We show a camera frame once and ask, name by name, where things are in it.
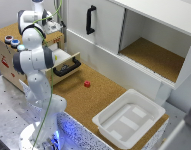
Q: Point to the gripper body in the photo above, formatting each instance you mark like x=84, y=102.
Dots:
x=53, y=26

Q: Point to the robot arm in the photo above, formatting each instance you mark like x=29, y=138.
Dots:
x=35, y=63

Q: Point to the wooden drawer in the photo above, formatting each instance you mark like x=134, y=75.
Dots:
x=63, y=57

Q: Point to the wooden drawer box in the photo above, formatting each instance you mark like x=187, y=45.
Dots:
x=5, y=66

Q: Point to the green button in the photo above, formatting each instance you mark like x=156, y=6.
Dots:
x=21, y=47

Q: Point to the blue button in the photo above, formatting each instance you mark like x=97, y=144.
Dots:
x=15, y=42

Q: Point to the red button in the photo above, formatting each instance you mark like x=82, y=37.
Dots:
x=9, y=38

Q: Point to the white sliding door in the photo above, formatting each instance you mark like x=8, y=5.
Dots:
x=106, y=23

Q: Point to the pink block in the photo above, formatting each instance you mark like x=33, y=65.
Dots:
x=87, y=84

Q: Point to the white cabinet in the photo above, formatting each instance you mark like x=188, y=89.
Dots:
x=151, y=23

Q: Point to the white plastic box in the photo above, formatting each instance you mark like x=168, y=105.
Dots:
x=128, y=121

